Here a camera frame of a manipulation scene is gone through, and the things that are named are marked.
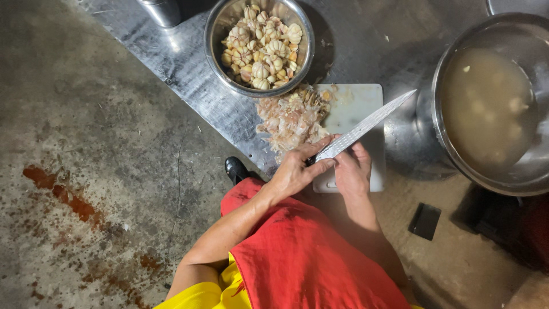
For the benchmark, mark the person's right hand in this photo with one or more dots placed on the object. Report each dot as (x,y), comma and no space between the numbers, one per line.
(354,176)

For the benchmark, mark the steel canister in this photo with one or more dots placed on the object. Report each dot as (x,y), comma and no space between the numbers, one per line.
(163,13)

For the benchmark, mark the person's left hand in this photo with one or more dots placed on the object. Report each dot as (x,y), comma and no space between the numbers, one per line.
(291,171)

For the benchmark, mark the small steel bowl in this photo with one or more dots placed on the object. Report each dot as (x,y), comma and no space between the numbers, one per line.
(218,25)

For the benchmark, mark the dark red container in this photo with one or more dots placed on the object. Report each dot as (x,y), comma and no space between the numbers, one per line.
(527,231)

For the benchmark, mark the black square tile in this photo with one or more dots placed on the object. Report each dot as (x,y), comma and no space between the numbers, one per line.
(424,221)

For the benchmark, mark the person's right fingers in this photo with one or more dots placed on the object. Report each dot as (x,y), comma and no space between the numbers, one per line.
(354,156)

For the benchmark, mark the red apron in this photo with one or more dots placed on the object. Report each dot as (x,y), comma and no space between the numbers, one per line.
(309,257)

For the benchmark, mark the black shoe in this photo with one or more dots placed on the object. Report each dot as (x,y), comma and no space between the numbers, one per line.
(235,168)

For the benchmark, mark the large steel kitchen knife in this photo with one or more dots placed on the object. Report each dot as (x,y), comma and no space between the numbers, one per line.
(364,124)

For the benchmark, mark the large steel basin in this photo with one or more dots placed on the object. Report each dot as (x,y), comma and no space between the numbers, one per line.
(514,32)

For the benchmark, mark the pile of garlic peels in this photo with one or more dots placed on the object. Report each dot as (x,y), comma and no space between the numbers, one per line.
(291,120)

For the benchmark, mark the white plastic cutting board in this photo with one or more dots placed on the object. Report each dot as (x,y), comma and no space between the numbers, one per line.
(360,103)

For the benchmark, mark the heap of garlic bulbs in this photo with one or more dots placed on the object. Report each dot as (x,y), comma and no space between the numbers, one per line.
(261,47)

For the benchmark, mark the cloudy water with garlic cloves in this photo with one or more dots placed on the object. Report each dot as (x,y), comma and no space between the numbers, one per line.
(484,107)

